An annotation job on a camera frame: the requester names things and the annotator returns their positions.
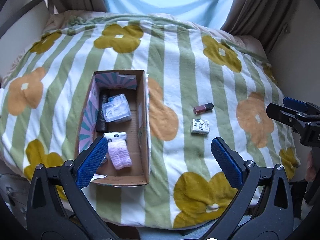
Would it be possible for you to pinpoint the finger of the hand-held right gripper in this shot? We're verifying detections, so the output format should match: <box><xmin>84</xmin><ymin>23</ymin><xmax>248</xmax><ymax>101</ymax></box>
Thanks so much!
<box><xmin>266</xmin><ymin>103</ymin><xmax>302</xmax><ymax>128</ymax></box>
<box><xmin>283</xmin><ymin>97</ymin><xmax>320</xmax><ymax>113</ymax></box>

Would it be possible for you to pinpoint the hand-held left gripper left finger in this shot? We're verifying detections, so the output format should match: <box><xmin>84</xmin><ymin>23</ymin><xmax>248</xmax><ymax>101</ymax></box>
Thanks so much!
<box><xmin>26</xmin><ymin>135</ymin><xmax>109</xmax><ymax>240</ymax></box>

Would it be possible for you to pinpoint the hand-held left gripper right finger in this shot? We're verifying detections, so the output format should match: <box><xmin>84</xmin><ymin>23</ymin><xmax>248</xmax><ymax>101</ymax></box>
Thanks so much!
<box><xmin>211</xmin><ymin>137</ymin><xmax>294</xmax><ymax>240</ymax></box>

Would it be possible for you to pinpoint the pink and white sock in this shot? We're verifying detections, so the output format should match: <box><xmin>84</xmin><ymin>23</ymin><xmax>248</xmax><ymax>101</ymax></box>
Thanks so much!
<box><xmin>107</xmin><ymin>140</ymin><xmax>133</xmax><ymax>170</ymax></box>

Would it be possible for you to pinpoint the white floral sock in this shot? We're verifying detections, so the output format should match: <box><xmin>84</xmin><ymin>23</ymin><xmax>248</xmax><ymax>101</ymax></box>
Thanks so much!
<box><xmin>104</xmin><ymin>131</ymin><xmax>127</xmax><ymax>143</ymax></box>

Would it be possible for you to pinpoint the black garbage bag roll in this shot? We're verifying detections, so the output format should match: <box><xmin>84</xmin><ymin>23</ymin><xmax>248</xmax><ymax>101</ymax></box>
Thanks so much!
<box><xmin>96</xmin><ymin>90</ymin><xmax>108</xmax><ymax>133</ymax></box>

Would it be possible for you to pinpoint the printed cardboard box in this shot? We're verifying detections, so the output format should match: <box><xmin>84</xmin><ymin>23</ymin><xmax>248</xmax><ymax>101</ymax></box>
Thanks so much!
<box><xmin>75</xmin><ymin>69</ymin><xmax>151</xmax><ymax>188</ymax></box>

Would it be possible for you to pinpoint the clear box with blue label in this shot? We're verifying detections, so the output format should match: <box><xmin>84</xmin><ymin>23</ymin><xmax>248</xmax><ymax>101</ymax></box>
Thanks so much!
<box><xmin>105</xmin><ymin>100</ymin><xmax>132</xmax><ymax>123</ymax></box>

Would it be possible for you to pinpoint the clear plastic case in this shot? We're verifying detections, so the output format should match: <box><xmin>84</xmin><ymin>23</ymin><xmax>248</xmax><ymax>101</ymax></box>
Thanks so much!
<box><xmin>101</xmin><ymin>93</ymin><xmax>128</xmax><ymax>117</ymax></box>

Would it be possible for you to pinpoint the person's right hand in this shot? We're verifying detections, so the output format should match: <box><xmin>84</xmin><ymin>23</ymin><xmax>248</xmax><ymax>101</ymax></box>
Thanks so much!
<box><xmin>305</xmin><ymin>151</ymin><xmax>318</xmax><ymax>182</ymax></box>

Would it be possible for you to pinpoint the floral tissue pack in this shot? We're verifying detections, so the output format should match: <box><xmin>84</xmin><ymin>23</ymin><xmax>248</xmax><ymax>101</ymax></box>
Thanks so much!
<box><xmin>190</xmin><ymin>119</ymin><xmax>210</xmax><ymax>135</ymax></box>

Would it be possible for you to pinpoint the maroon lipstick tube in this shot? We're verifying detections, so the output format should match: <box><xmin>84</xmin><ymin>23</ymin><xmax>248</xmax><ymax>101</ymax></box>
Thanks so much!
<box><xmin>193</xmin><ymin>102</ymin><xmax>214</xmax><ymax>114</ymax></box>

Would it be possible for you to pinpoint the striped flower blanket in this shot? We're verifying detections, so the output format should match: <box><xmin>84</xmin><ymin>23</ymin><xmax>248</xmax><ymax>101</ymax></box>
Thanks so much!
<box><xmin>0</xmin><ymin>15</ymin><xmax>302</xmax><ymax>230</ymax></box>

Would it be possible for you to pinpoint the white bed side board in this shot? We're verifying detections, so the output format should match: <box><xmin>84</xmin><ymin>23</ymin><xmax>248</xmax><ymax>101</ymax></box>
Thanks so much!
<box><xmin>0</xmin><ymin>0</ymin><xmax>52</xmax><ymax>80</ymax></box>

